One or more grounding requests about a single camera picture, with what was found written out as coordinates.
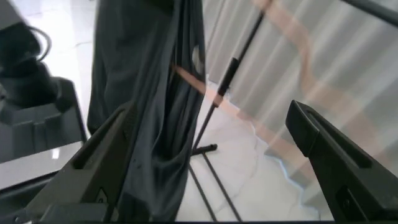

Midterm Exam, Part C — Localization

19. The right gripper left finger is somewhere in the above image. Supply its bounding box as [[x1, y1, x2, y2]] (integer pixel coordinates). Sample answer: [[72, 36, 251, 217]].
[[18, 100, 139, 222]]

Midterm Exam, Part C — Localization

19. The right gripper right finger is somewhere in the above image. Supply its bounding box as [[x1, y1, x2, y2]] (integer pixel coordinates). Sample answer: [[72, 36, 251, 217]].
[[285, 99, 398, 222]]

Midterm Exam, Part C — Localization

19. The dark grey t-shirt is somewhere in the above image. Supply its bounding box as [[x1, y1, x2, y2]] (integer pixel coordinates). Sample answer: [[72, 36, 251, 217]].
[[86, 0, 207, 222]]

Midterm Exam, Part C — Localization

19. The pink clothes hanger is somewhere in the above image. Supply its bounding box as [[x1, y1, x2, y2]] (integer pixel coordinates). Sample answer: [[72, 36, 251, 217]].
[[170, 0, 398, 187]]

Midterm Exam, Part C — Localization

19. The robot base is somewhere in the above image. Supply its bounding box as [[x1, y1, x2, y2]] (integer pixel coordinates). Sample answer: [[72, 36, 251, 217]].
[[0, 77, 88, 215]]

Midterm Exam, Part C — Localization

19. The black clothes rack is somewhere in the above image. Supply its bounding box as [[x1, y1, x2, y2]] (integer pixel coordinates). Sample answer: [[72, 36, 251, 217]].
[[186, 0, 398, 222]]

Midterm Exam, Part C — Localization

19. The white curtain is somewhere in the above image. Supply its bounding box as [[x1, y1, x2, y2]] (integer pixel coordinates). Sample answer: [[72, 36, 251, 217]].
[[201, 0, 398, 194]]

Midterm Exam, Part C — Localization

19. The black cable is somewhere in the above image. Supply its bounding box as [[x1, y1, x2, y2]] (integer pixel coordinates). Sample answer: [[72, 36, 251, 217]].
[[27, 26, 53, 62]]

